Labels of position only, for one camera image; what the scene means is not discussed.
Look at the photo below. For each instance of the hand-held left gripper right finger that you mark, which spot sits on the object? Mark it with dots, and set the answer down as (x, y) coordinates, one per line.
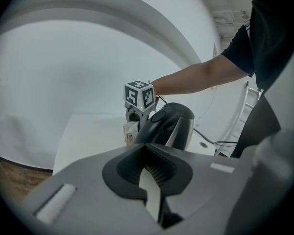
(203, 185)

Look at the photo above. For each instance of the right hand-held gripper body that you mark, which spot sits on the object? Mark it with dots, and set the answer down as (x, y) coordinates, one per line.
(139, 94)

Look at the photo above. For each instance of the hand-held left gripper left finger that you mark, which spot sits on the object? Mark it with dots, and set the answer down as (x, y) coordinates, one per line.
(88, 192)

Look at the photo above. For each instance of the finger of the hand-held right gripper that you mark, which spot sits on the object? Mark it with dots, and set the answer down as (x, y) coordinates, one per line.
(127, 115)
(142, 120)

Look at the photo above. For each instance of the white towel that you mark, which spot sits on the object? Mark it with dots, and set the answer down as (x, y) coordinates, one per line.
(131, 134)

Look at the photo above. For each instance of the person's right forearm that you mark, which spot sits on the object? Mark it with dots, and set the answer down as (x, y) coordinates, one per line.
(186, 82)

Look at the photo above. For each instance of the white table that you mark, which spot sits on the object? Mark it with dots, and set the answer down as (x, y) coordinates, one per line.
(93, 136)

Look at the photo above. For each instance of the aluminium ladder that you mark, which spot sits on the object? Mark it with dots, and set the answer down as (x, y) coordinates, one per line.
(252, 91)

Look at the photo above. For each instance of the person's black shirt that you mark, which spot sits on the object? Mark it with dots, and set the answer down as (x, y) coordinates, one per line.
(272, 45)

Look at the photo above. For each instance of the wall notice panel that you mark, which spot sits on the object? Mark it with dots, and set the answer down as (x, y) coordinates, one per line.
(214, 50)

